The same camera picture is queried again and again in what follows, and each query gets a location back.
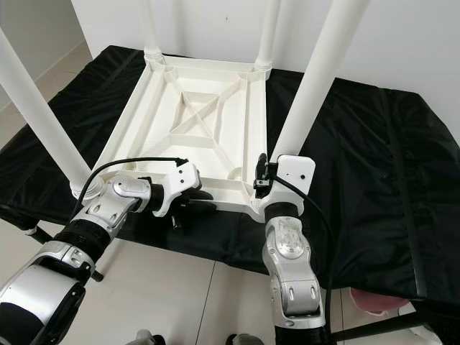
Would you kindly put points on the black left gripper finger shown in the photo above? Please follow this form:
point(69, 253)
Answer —
point(201, 208)
point(201, 195)

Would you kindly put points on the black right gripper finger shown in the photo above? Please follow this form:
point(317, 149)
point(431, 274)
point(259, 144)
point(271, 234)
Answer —
point(261, 167)

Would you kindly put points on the white plastic children table top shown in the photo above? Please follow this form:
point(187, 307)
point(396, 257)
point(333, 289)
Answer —
point(165, 133)

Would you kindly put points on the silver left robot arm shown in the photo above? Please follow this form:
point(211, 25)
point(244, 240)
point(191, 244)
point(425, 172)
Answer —
point(115, 201)

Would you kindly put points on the black table cloth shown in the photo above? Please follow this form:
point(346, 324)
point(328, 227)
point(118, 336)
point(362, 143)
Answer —
point(366, 180)

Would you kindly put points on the grey robot left foot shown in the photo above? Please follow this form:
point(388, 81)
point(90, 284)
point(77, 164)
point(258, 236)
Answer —
point(149, 338)

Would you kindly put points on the grey robot foot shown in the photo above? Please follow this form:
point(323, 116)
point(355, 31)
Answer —
point(246, 340)
point(149, 338)

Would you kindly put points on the grey robot right foot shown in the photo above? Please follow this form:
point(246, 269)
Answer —
point(246, 340)

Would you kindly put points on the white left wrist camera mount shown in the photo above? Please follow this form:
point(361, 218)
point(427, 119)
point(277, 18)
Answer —
point(180, 180)

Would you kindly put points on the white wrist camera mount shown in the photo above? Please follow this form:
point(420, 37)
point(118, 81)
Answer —
point(180, 180)
point(295, 172)

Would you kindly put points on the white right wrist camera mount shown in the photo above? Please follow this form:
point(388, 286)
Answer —
point(295, 172)

